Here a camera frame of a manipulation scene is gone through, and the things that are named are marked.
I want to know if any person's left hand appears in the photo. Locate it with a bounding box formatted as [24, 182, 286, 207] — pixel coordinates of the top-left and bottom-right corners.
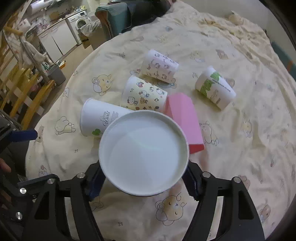
[0, 158, 11, 173]

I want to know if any white green leaf paper cup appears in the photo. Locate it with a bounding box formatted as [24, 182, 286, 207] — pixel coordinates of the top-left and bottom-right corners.
[195, 66, 236, 110]

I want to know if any teal armchair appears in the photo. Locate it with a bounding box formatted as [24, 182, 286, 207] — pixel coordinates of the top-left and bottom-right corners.
[95, 2, 131, 40]

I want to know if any pink faceted cup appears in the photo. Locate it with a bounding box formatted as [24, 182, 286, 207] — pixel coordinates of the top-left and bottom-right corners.
[164, 92, 205, 154]

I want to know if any yellow wooden chair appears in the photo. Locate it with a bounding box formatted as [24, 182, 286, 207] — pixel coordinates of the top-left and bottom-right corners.
[1, 25, 55, 130]

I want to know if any red ribbed paper cup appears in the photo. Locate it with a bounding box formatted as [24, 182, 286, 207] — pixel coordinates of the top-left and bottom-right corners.
[98, 110, 189, 196]

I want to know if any white cartoon print paper cup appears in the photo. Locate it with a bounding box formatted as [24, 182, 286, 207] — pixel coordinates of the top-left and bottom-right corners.
[141, 49, 179, 83]

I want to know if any plain white paper cup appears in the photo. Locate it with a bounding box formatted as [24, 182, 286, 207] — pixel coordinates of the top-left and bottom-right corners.
[80, 98, 132, 137]

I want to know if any cream cartoon print paper cup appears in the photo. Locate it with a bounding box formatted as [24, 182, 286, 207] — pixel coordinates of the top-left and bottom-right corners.
[120, 75, 168, 112]

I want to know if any grey waste bin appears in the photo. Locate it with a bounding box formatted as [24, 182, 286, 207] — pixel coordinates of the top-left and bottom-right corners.
[47, 64, 66, 85]

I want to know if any dark clothes pile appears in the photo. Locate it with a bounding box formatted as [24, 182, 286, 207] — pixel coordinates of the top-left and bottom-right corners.
[125, 0, 176, 32]

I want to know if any white kitchen cabinet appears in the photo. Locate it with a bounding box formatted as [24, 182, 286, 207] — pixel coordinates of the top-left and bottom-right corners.
[38, 20, 77, 63]

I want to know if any cream cartoon bear duvet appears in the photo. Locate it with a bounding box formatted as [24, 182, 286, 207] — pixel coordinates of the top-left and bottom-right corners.
[26, 1, 295, 238]

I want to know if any white washing machine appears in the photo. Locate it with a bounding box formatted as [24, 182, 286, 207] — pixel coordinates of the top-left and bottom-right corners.
[66, 10, 91, 45]

